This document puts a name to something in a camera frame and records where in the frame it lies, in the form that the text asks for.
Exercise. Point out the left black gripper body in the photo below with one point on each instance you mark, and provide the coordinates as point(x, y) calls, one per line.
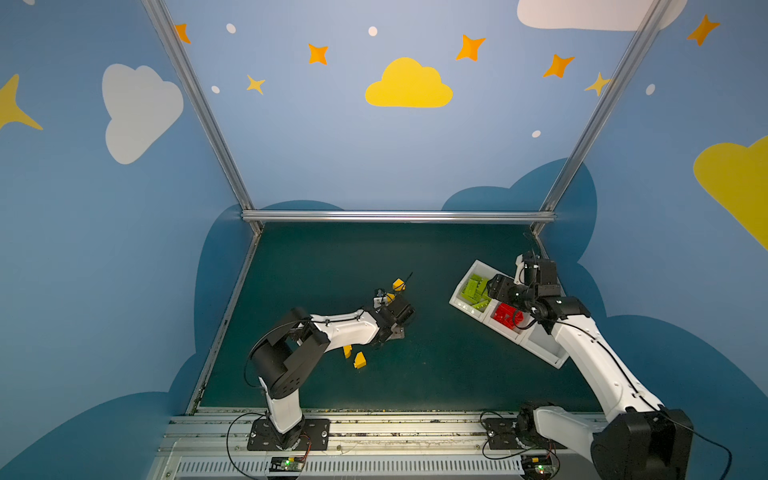
point(398, 306)

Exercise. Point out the left controller board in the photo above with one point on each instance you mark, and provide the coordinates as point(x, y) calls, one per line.
point(293, 465)

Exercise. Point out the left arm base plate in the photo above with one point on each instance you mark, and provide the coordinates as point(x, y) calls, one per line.
point(308, 433)

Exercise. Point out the white three-compartment bin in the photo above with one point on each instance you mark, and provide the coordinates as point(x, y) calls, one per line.
point(532, 338)

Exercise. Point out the yellow slope brick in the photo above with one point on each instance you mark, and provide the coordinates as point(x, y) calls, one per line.
point(359, 361)
point(399, 285)

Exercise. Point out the aluminium frame left post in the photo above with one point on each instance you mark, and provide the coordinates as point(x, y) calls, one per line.
point(161, 20)

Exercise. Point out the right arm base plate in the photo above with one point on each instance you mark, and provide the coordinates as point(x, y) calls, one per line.
point(501, 435)

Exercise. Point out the controller board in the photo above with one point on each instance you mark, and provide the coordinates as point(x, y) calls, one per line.
point(293, 465)
point(537, 467)

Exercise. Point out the aluminium frame post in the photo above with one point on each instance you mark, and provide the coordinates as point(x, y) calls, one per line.
point(161, 20)
point(637, 49)

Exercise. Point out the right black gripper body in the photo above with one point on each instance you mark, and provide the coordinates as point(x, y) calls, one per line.
point(501, 287)

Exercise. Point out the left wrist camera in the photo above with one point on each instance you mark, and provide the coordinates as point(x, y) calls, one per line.
point(380, 298)

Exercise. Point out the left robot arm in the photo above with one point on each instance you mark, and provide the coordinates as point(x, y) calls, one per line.
point(286, 355)

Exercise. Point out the aluminium frame rear bar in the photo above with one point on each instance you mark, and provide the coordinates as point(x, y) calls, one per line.
point(448, 217)

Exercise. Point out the right controller board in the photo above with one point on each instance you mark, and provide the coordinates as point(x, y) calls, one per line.
point(537, 467)

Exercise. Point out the aluminium frame right post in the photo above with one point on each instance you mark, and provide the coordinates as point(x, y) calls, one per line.
point(637, 49)

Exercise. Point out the yellow slope brick front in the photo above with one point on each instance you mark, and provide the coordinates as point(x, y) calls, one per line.
point(359, 361)

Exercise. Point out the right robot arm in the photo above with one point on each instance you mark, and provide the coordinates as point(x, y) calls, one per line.
point(641, 438)

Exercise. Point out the front aluminium rail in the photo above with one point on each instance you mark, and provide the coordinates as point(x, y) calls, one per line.
point(362, 445)

